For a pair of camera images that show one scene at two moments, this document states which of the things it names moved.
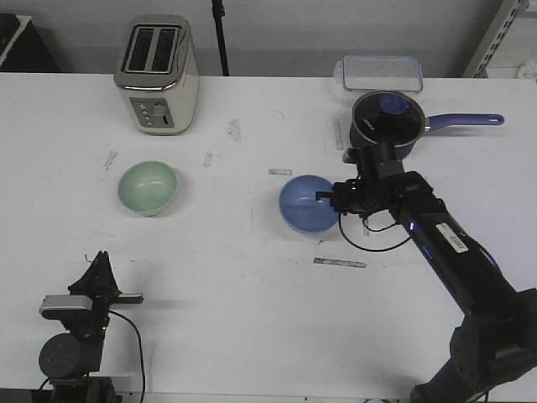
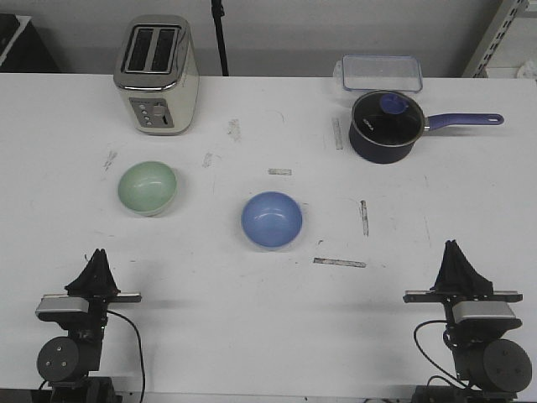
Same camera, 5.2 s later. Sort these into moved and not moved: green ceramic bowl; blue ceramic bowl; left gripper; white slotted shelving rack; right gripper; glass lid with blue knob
Moved: blue ceramic bowl; right gripper
Not moved: left gripper; glass lid with blue knob; green ceramic bowl; white slotted shelving rack
